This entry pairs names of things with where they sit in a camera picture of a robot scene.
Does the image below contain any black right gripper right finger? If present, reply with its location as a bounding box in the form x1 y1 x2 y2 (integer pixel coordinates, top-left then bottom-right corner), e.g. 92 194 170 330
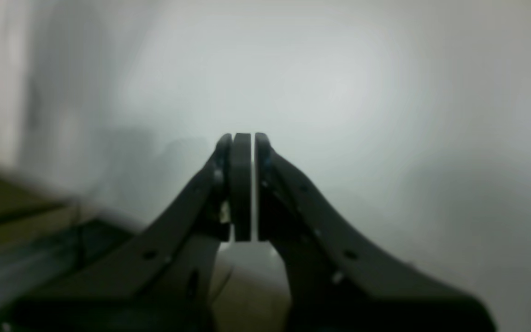
254 133 496 332

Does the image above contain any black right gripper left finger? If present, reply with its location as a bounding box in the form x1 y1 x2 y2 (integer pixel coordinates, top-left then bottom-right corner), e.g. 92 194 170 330
8 134 251 332

